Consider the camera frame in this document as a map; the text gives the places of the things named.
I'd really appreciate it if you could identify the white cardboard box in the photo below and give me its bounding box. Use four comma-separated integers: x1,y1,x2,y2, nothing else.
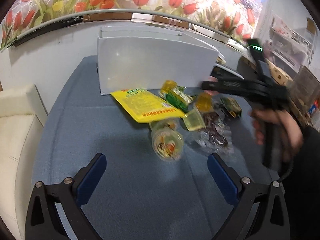
97,25,221,95

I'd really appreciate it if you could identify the clear yellow-lid jelly cup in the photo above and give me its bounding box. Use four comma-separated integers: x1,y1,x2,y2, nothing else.
152,128,184,161

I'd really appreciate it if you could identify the green striped snack packet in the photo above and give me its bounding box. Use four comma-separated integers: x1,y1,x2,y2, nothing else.
160,86,195,113

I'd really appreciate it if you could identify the orange jelly cup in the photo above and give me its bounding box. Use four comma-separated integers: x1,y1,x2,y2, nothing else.
195,92,213,113

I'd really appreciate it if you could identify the cream sofa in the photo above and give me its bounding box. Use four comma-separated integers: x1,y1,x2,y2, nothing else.
1,85,47,239

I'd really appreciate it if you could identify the wooden side shelf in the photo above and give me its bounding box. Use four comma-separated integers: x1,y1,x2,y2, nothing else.
240,55,320,131

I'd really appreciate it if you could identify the yellow square jelly cup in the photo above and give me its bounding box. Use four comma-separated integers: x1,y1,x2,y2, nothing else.
182,108,206,132

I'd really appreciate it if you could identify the white framed tray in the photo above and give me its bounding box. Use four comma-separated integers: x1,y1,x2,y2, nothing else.
212,63,245,81

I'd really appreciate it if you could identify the clear dark snack packet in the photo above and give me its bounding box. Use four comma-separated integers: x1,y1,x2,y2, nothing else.
193,112,234,156

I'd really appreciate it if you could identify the person's right hand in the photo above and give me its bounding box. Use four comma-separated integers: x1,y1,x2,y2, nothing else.
251,109,303,162

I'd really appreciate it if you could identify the yellow jelly cup behind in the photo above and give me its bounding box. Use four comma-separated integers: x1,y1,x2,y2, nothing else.
160,80,177,94

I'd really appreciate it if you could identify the white wire rack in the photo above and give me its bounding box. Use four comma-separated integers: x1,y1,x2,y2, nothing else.
270,15,317,73

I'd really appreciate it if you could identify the yellow snack bag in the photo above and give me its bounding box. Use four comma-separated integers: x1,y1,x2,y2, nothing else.
111,88,184,123

